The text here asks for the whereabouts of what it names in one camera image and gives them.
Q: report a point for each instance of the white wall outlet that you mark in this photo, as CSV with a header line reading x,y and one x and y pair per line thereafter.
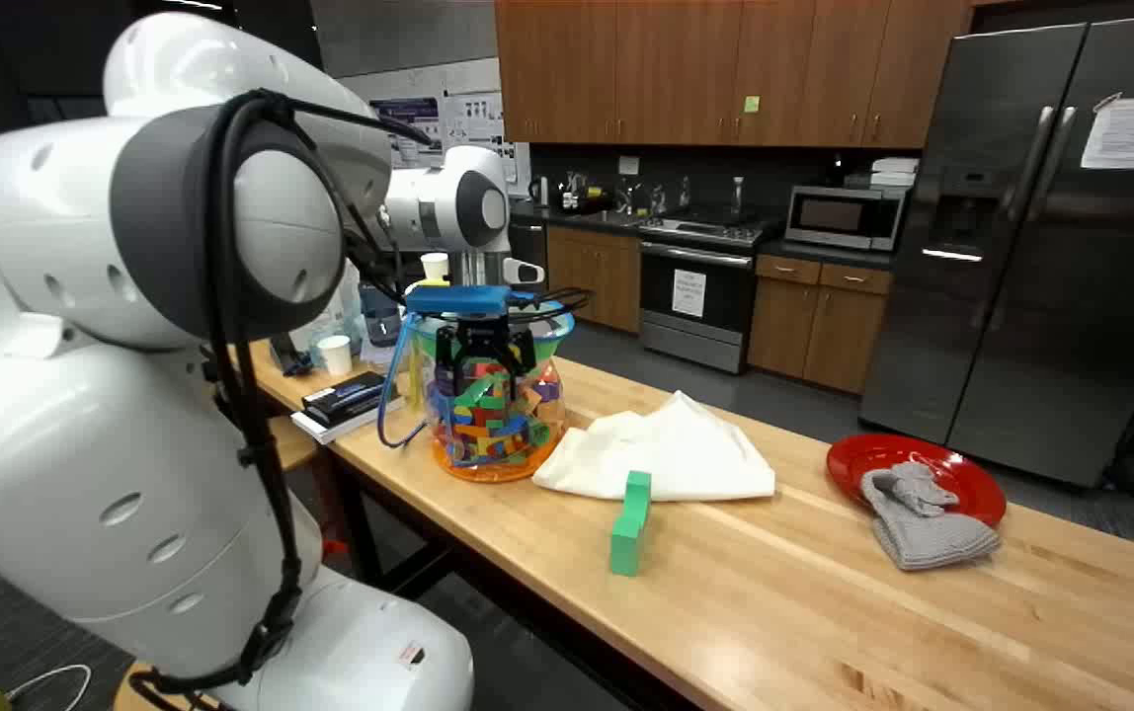
x,y
629,169

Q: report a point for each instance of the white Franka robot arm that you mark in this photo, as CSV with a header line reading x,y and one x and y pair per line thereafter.
x,y
92,447

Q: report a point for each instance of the wide wooden base cabinet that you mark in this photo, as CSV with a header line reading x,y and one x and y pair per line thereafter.
x,y
816,323

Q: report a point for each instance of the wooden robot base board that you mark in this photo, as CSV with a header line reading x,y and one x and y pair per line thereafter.
x,y
134,693

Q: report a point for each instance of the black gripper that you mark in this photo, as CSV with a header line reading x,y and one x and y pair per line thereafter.
x,y
476,344

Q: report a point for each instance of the grey cloth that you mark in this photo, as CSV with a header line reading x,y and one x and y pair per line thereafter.
x,y
924,527

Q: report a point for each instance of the clear jar of toys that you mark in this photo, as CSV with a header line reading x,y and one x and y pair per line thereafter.
x,y
500,430

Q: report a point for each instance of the clear countertop bottle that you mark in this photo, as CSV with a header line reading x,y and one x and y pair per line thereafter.
x,y
736,199

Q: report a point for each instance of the silver microwave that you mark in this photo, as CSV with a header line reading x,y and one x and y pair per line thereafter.
x,y
842,220

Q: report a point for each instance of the stack of white items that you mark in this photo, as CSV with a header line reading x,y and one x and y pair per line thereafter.
x,y
894,172

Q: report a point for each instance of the white wall poster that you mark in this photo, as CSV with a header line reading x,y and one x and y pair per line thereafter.
x,y
472,115

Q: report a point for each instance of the stainless steel oven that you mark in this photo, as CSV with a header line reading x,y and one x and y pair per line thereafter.
x,y
705,299

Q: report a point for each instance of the green cabinet sticker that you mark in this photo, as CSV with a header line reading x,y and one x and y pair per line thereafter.
x,y
753,106

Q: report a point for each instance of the stainless steel refrigerator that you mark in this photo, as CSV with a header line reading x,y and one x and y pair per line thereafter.
x,y
1027,330

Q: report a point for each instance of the wooden wall cabinets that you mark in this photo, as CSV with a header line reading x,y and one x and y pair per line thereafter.
x,y
725,74

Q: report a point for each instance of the black flat device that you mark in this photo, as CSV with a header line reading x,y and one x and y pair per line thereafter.
x,y
344,398

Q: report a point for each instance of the green foam block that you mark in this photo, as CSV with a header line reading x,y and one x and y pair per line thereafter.
x,y
636,524

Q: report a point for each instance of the white paper cup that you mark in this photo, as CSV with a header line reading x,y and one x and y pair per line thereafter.
x,y
333,356

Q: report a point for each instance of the red plate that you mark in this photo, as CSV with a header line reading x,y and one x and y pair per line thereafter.
x,y
962,477

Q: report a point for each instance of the white oven towel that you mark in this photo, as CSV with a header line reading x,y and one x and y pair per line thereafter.
x,y
691,294

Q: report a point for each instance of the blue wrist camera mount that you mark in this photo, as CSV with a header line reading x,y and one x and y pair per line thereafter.
x,y
456,302

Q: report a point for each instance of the narrow wooden base cabinet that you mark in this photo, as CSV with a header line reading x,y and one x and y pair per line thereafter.
x,y
593,278

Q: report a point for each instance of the purple headed wall poster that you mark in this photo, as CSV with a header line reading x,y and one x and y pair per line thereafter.
x,y
410,121

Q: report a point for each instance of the white cloth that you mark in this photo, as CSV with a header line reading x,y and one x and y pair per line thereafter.
x,y
671,455

